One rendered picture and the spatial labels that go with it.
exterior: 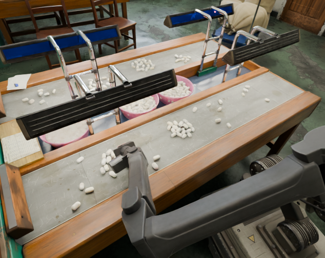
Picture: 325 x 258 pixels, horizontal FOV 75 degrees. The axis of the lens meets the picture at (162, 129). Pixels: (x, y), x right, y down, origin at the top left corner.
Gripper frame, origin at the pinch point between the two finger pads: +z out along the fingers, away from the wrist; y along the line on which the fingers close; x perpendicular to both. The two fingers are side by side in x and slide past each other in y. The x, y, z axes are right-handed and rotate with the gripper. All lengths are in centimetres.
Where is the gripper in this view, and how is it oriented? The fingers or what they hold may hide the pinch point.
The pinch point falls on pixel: (120, 149)
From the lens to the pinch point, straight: 106.9
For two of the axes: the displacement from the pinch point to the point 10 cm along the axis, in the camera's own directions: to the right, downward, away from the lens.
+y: -8.3, 3.8, -4.0
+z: -4.5, -0.5, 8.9
